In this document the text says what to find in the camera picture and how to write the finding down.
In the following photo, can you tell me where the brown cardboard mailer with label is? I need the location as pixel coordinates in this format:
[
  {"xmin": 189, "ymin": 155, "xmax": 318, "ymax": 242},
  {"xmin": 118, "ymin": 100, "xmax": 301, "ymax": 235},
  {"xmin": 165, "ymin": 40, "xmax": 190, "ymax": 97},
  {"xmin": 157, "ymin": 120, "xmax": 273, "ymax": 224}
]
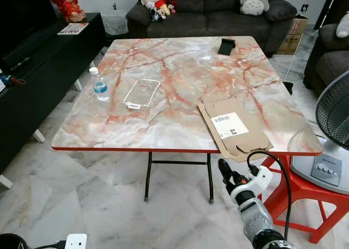
[{"xmin": 197, "ymin": 98, "xmax": 273, "ymax": 163}]

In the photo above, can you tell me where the red plastic stool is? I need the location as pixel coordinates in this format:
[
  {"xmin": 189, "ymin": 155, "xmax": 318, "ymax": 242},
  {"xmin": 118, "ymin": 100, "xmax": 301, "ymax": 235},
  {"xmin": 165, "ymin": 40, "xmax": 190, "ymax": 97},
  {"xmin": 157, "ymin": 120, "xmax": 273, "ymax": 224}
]
[{"xmin": 261, "ymin": 153, "xmax": 349, "ymax": 244}]

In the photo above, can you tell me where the clear plastic phone case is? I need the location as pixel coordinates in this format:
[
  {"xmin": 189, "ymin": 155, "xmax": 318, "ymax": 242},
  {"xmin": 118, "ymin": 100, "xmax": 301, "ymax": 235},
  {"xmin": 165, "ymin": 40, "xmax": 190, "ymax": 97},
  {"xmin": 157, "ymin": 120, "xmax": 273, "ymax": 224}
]
[{"xmin": 123, "ymin": 79, "xmax": 161, "ymax": 110}]

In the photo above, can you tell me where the black grille grey base fan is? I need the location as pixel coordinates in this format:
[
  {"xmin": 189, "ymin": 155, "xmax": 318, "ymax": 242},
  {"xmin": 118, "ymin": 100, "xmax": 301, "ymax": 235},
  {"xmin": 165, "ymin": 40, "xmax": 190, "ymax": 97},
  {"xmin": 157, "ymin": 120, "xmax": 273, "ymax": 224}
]
[{"xmin": 291, "ymin": 70, "xmax": 349, "ymax": 195}]

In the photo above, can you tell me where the dark grey fabric sofa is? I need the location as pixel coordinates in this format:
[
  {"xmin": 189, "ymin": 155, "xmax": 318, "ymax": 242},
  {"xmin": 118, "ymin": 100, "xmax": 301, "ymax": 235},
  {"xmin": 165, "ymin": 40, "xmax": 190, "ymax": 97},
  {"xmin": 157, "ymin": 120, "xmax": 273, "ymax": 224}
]
[{"xmin": 127, "ymin": 0, "xmax": 298, "ymax": 56}]

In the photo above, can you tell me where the brown cardboard box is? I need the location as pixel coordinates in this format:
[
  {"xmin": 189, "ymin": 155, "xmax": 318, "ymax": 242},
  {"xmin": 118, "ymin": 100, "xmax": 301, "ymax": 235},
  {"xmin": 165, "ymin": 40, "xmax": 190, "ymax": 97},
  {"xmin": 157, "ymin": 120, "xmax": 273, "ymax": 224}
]
[{"xmin": 277, "ymin": 15, "xmax": 309, "ymax": 56}]

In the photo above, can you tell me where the clear plastic water bottle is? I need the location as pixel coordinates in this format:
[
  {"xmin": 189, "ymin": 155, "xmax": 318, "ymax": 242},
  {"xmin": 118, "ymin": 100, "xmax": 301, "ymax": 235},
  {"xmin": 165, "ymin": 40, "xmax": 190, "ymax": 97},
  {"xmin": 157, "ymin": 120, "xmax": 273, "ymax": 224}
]
[{"xmin": 89, "ymin": 67, "xmax": 110, "ymax": 102}]

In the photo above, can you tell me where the dark grey armchair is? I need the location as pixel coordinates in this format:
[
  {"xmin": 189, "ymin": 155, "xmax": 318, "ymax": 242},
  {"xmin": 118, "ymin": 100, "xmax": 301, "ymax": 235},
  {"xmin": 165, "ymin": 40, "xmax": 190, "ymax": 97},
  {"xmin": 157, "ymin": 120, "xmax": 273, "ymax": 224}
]
[{"xmin": 303, "ymin": 0, "xmax": 349, "ymax": 97}]

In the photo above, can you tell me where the grey round plush toy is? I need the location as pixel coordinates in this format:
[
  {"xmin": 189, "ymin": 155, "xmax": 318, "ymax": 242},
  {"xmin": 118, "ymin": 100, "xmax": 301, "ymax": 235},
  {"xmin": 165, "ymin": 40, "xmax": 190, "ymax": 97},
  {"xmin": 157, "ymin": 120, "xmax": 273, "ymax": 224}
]
[{"xmin": 240, "ymin": 0, "xmax": 270, "ymax": 16}]

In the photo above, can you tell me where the white lace covered stand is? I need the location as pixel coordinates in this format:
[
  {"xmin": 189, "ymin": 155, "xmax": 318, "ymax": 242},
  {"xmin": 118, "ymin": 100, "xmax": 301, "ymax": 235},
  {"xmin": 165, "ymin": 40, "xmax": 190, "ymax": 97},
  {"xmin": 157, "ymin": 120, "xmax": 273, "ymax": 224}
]
[{"xmin": 101, "ymin": 14, "xmax": 129, "ymax": 37}]

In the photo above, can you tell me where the cartoon boy plush doll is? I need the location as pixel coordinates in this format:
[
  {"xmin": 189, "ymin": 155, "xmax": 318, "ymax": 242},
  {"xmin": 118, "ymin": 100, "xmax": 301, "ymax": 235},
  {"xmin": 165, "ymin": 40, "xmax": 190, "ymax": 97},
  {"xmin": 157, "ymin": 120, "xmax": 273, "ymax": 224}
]
[{"xmin": 140, "ymin": 0, "xmax": 176, "ymax": 21}]

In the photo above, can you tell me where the white plush toy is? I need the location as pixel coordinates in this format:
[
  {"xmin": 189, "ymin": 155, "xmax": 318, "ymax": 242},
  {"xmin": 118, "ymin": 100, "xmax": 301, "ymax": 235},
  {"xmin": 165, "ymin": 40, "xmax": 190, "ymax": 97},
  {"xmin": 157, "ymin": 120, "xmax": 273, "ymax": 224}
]
[{"xmin": 336, "ymin": 11, "xmax": 349, "ymax": 38}]

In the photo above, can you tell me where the long black tv cabinet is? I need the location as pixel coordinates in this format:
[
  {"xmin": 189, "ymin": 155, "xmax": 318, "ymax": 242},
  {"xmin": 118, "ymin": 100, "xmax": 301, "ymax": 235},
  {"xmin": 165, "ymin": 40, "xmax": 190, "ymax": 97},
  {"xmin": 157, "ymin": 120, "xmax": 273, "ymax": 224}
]
[{"xmin": 0, "ymin": 13, "xmax": 107, "ymax": 189}]

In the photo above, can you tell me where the red white booklet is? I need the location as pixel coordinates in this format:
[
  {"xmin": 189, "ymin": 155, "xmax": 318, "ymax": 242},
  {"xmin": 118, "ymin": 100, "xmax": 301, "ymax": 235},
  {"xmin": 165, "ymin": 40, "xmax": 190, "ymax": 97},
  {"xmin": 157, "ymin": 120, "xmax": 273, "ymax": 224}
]
[{"xmin": 57, "ymin": 23, "xmax": 89, "ymax": 35}]

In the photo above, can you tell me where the red festive figurine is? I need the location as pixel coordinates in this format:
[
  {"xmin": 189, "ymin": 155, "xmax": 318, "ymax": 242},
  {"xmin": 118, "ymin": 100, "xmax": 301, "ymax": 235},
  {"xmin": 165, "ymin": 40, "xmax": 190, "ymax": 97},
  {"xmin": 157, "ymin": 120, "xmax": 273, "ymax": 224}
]
[{"xmin": 48, "ymin": 0, "xmax": 87, "ymax": 23}]

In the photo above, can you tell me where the black television screen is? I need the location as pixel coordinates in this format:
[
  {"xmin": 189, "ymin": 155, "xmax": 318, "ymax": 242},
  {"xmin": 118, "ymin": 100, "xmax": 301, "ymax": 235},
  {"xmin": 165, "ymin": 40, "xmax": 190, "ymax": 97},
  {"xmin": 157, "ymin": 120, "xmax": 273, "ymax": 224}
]
[{"xmin": 0, "ymin": 0, "xmax": 58, "ymax": 58}]

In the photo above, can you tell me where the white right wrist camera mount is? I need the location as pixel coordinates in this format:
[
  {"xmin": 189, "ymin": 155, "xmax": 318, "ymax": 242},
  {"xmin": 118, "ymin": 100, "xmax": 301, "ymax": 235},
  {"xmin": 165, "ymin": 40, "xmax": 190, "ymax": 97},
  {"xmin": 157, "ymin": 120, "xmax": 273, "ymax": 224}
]
[{"xmin": 231, "ymin": 166, "xmax": 273, "ymax": 204}]

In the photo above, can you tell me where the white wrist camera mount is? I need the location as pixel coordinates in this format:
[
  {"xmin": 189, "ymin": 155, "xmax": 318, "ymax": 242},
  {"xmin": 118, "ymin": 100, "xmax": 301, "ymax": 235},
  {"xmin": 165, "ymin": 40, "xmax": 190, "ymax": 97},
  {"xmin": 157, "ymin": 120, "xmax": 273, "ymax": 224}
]
[
  {"xmin": 231, "ymin": 166, "xmax": 273, "ymax": 204},
  {"xmin": 65, "ymin": 234, "xmax": 88, "ymax": 249}
]

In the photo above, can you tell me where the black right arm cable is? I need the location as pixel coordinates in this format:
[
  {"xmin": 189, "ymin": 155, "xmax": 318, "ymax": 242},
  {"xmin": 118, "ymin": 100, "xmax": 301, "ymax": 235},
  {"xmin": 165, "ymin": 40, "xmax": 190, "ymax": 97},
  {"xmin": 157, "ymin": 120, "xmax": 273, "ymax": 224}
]
[{"xmin": 246, "ymin": 150, "xmax": 292, "ymax": 241}]

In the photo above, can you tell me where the black metal table leg frame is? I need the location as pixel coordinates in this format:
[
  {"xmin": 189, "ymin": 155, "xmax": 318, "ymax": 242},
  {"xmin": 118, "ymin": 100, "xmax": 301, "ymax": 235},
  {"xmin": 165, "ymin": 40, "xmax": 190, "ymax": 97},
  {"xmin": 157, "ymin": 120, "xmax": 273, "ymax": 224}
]
[{"xmin": 143, "ymin": 151, "xmax": 215, "ymax": 204}]

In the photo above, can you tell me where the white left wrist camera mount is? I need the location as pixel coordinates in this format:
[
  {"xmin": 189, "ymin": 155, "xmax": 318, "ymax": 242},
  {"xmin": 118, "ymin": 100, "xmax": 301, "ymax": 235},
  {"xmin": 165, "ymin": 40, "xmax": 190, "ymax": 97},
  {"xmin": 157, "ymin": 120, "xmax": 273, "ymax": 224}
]
[{"xmin": 65, "ymin": 234, "xmax": 88, "ymax": 249}]

